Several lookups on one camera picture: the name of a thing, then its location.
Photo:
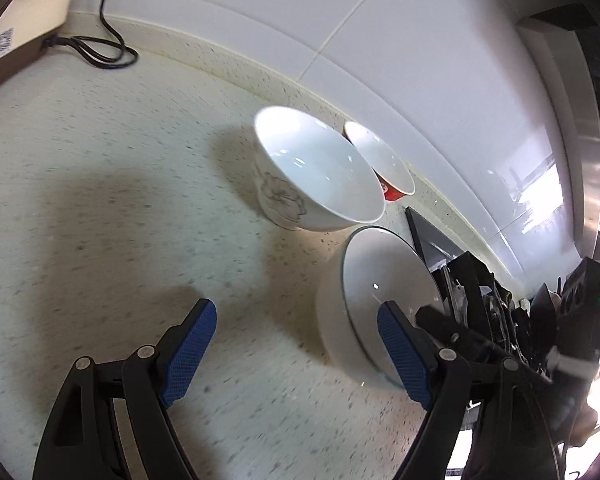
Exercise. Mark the large white green-rimmed bowl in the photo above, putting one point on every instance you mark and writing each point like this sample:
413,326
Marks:
340,310

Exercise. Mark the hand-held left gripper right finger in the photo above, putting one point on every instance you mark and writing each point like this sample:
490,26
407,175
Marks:
402,355

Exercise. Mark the black glass gas stove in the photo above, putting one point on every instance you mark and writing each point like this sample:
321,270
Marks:
425,240

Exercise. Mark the white grey-flowered bowl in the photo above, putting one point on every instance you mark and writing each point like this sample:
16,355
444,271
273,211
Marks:
320,175

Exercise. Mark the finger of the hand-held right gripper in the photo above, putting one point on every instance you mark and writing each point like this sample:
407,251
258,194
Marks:
445,327

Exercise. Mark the red-banded white bowl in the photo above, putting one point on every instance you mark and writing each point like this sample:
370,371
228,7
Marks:
380,160

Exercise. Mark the cream rice cooker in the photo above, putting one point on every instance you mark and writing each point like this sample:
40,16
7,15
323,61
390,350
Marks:
25,20

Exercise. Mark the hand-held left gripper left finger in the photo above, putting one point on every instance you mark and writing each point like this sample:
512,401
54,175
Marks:
190,355

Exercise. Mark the stainless range hood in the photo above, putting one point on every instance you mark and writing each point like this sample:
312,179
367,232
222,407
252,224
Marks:
587,160

